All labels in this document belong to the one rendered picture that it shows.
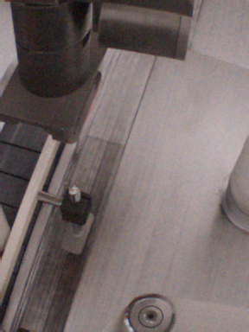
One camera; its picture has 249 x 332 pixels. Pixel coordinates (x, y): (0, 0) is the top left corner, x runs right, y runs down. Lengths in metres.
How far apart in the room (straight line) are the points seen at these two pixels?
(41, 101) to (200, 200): 0.28
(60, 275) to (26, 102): 0.28
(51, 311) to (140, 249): 0.13
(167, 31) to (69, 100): 0.11
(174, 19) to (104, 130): 0.41
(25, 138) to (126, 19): 0.36
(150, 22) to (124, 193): 0.33
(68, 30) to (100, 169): 0.36
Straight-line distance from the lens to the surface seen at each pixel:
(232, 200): 0.60
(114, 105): 0.75
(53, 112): 0.41
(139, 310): 0.39
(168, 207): 0.62
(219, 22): 0.88
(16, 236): 0.57
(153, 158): 0.65
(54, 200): 0.59
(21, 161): 0.65
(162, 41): 0.34
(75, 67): 0.40
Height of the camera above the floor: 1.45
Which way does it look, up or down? 62 degrees down
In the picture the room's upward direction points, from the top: 6 degrees clockwise
